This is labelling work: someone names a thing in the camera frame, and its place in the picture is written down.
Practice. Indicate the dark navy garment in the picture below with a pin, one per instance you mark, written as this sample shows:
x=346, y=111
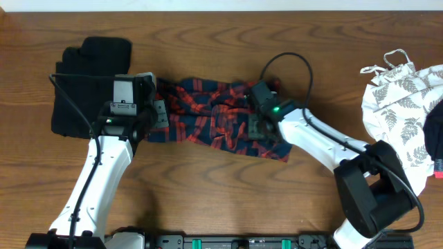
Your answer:
x=433, y=132

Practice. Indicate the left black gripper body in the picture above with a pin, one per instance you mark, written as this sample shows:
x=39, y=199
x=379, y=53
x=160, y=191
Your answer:
x=159, y=106

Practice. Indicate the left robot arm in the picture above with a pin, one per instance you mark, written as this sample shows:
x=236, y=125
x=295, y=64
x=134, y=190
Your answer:
x=121, y=124

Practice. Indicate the red object at edge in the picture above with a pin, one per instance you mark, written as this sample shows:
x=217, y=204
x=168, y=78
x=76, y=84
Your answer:
x=438, y=168

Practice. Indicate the white fern print cloth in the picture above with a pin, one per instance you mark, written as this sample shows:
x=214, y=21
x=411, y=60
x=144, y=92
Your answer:
x=395, y=106

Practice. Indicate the red navy plaid shirt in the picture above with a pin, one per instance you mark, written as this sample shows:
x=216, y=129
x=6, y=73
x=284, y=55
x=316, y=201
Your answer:
x=214, y=114

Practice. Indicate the black folded garment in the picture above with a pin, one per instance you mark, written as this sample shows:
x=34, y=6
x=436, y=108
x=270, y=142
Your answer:
x=87, y=83

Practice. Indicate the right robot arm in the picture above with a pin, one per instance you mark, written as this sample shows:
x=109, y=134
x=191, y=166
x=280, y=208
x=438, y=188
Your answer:
x=373, y=188

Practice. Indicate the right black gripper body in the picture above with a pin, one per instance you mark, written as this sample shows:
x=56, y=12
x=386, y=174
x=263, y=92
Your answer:
x=255, y=129

